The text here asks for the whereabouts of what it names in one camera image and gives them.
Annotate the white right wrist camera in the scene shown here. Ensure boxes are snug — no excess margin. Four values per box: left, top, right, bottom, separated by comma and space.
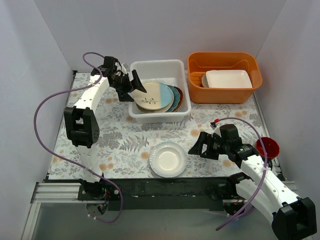
210, 119, 221, 138

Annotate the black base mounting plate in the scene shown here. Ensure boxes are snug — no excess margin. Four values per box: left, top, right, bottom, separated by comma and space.
77, 173, 246, 213

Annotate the red bowl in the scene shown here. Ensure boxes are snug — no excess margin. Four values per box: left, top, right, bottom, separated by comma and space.
255, 137, 280, 170

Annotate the white deep paper plate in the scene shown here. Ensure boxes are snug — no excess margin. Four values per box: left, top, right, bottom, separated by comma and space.
149, 142, 188, 178

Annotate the cream and blue plate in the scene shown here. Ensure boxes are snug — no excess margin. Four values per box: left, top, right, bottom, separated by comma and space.
132, 81, 174, 111

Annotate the white rectangular dish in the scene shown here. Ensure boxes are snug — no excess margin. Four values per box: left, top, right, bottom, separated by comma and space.
205, 69, 253, 89

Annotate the white plastic bin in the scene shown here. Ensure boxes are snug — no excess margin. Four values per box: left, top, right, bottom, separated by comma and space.
128, 59, 192, 124

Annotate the floral table mat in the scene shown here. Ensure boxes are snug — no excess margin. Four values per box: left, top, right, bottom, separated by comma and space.
48, 88, 267, 181

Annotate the red round plate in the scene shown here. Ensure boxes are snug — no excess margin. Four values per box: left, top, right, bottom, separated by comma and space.
173, 86, 184, 112

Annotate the orange plastic basket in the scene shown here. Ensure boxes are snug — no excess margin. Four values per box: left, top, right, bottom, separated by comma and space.
187, 52, 263, 104

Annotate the round cream dish in basket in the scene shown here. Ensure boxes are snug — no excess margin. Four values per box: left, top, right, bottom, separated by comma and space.
201, 74, 209, 88

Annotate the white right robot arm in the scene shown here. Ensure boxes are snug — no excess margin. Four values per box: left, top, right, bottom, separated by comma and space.
188, 124, 317, 240

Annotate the teal scalloped plate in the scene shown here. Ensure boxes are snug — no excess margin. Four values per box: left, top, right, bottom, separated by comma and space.
166, 85, 181, 113

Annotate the cream plate with leaf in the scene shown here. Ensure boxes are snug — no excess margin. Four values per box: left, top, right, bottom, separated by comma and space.
135, 102, 174, 114

